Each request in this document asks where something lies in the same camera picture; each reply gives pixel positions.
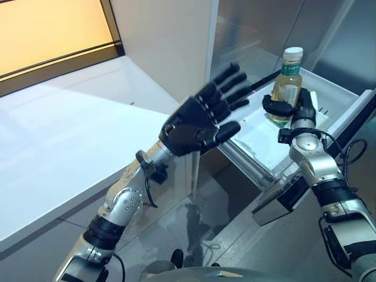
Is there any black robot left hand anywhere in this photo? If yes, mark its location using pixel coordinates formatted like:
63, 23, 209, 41
158, 62, 250, 157

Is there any steel fridge door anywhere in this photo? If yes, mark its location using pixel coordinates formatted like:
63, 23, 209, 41
289, 0, 355, 72
216, 0, 315, 98

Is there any yellow lit window panel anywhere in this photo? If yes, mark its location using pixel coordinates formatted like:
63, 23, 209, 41
0, 0, 127, 98

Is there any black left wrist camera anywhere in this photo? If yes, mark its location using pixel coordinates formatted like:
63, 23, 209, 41
136, 149, 169, 185

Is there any white tall cabinet panel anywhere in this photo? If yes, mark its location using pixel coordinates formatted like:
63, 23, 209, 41
108, 0, 219, 206

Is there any closed steel fridge drawer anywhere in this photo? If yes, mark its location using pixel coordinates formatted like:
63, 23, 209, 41
199, 146, 266, 236

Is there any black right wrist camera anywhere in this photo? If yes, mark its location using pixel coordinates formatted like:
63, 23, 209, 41
278, 127, 295, 145

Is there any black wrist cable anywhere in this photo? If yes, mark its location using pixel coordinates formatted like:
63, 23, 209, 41
319, 130, 370, 177
113, 175, 160, 282

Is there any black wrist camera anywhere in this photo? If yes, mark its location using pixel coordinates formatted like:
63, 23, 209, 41
136, 149, 169, 185
278, 127, 295, 145

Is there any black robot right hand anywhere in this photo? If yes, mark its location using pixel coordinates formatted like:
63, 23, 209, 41
261, 86, 318, 122

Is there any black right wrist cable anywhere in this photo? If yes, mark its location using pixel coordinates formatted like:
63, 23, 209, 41
319, 130, 370, 177

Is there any fridge drawer with white bin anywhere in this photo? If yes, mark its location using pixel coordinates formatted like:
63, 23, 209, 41
219, 67, 376, 227

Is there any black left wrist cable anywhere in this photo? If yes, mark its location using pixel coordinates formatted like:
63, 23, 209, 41
113, 175, 160, 282

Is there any grey robot torso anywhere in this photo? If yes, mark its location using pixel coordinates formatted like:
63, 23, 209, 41
140, 258, 354, 282

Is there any tea bottle white cap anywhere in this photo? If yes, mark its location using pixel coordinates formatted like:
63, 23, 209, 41
265, 46, 304, 125

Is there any stainless steel fridge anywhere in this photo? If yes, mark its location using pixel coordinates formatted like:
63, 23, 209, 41
205, 0, 357, 236

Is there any grey fridge enclosure panel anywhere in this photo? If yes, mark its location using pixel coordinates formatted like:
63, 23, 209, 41
310, 0, 376, 98

